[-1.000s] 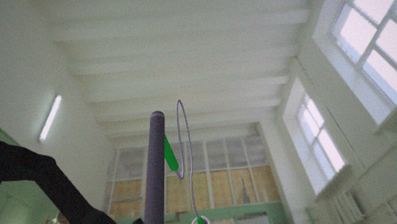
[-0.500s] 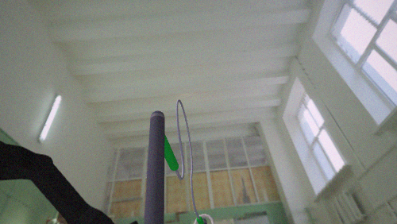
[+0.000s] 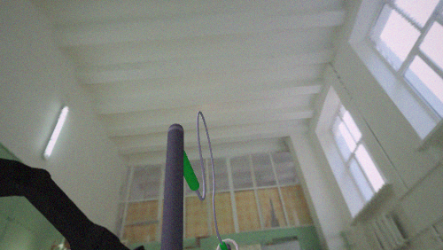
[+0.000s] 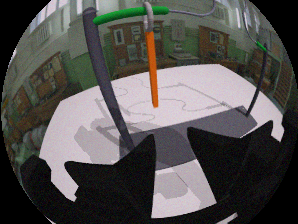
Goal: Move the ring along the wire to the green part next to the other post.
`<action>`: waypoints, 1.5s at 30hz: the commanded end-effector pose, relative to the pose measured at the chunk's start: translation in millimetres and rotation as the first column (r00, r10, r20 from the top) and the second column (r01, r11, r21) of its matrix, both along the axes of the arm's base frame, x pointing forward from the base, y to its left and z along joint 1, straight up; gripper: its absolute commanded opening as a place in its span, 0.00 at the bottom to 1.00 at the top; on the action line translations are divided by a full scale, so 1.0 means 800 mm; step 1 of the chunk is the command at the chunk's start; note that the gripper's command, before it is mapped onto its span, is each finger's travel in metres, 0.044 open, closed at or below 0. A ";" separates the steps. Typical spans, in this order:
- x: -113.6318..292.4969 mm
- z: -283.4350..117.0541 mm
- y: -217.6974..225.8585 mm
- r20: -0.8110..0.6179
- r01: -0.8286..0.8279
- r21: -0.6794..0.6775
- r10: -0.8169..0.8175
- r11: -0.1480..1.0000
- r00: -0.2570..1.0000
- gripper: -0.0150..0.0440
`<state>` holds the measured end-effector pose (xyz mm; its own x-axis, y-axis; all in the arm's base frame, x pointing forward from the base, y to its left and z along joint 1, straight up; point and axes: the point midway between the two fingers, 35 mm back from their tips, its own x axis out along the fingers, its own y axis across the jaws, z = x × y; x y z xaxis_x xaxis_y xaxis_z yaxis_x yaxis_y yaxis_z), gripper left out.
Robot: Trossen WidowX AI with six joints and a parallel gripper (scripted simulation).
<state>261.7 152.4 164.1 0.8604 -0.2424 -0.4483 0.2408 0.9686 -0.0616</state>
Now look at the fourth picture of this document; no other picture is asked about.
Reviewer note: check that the orange handle with grey loop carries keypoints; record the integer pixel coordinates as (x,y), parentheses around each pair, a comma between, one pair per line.
(148,25)

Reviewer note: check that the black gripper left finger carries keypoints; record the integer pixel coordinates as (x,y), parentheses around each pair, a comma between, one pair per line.
(132,176)

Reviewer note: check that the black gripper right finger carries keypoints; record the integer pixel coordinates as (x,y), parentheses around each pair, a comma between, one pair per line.
(222,158)

